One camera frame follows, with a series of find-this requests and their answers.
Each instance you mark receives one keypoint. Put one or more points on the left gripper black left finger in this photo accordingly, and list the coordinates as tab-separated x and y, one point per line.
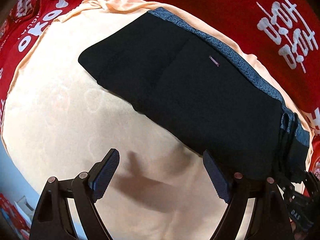
52	218

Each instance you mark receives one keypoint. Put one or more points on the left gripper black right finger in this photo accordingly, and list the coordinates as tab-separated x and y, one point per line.
269	218

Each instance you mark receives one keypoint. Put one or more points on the black pants with patterned waistband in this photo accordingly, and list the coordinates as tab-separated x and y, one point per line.
202	92

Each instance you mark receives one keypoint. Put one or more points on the cream peach cushion cover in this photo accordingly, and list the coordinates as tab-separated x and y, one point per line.
59	121

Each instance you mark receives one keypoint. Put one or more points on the red blanket with white characters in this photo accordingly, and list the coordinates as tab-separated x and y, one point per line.
242	24

